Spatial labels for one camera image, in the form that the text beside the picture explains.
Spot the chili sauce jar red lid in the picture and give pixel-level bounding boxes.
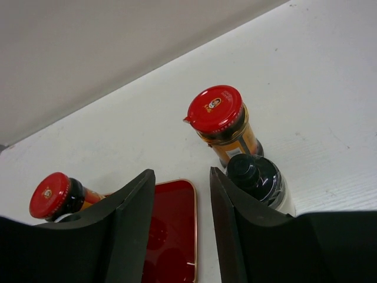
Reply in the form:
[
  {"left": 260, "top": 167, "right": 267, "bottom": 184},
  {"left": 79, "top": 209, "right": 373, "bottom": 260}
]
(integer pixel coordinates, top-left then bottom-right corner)
[{"left": 183, "top": 84, "right": 264, "bottom": 169}]

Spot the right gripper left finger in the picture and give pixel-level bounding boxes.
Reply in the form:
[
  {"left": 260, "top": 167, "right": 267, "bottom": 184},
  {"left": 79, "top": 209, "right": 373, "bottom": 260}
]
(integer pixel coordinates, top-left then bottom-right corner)
[{"left": 1, "top": 169, "right": 156, "bottom": 282}]

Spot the dark soy sauce bottle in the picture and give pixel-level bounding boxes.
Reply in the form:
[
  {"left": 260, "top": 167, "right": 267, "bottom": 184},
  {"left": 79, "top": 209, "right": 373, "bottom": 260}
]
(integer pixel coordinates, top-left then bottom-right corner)
[{"left": 226, "top": 154, "right": 296, "bottom": 216}]

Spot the red rectangular tray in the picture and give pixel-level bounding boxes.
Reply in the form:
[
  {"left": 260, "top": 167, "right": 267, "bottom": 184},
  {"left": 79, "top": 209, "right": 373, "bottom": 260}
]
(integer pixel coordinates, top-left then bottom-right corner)
[{"left": 141, "top": 179, "right": 198, "bottom": 282}]

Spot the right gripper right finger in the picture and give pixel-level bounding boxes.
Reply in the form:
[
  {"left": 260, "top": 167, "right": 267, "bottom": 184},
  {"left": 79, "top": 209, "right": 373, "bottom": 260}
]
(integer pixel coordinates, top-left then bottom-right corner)
[{"left": 210, "top": 167, "right": 376, "bottom": 282}]

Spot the dark sauce jar red lid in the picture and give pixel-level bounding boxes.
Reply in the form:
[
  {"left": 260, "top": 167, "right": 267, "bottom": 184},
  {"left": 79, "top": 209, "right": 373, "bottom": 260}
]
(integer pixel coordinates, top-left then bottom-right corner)
[{"left": 29, "top": 172, "right": 105, "bottom": 222}]

